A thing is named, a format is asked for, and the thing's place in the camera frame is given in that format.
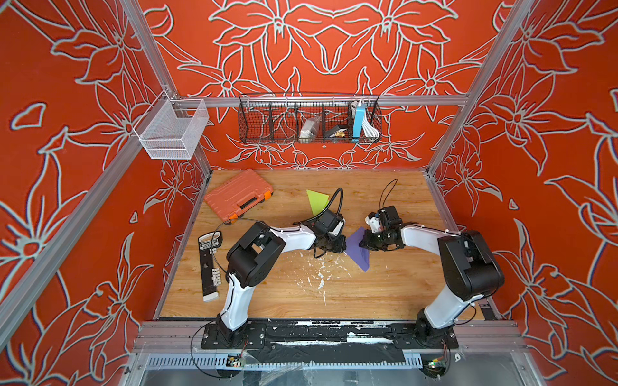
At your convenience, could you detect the clear plastic bag in basket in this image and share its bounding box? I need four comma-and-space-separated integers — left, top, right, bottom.
299, 117, 321, 144

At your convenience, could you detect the white cable in basket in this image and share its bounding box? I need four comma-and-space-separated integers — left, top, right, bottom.
361, 112, 381, 142

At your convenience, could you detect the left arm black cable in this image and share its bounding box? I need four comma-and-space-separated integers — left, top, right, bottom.
321, 187, 344, 217

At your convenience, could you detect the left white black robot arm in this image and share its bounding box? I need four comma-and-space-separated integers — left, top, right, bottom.
216, 217, 346, 347

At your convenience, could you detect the small black box in basket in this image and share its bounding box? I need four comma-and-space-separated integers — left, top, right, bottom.
323, 125, 349, 142

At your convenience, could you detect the light blue box in basket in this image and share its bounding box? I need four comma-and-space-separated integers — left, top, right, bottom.
351, 101, 365, 143

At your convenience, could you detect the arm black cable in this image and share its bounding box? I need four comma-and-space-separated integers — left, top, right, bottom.
321, 187, 344, 217
378, 179, 399, 209

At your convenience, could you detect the lime green square paper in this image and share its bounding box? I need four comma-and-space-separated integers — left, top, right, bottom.
306, 190, 330, 216

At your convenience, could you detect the purple square paper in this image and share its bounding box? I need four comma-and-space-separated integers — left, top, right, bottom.
344, 228, 370, 272

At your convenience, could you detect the black white bit holder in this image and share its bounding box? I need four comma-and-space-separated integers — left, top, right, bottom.
198, 231, 223, 302

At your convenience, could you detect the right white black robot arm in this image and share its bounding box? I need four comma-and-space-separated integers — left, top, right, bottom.
359, 225, 505, 347

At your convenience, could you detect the clear acrylic wall bin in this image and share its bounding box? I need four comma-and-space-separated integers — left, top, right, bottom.
135, 100, 209, 160

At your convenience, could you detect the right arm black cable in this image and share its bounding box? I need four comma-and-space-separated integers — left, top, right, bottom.
378, 179, 399, 209

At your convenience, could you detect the black wire wall basket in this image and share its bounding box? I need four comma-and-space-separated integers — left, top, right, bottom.
238, 92, 383, 145

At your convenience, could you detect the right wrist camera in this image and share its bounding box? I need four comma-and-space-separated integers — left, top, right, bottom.
365, 206, 403, 233

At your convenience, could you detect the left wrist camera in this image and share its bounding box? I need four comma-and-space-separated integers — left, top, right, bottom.
313, 210, 345, 237

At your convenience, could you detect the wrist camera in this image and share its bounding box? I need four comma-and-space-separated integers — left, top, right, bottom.
365, 206, 403, 233
313, 210, 345, 237

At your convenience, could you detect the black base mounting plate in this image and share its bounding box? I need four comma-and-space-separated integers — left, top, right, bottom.
198, 319, 459, 365

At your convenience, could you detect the orange plastic tool case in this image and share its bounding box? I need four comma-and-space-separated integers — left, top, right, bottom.
204, 169, 275, 225

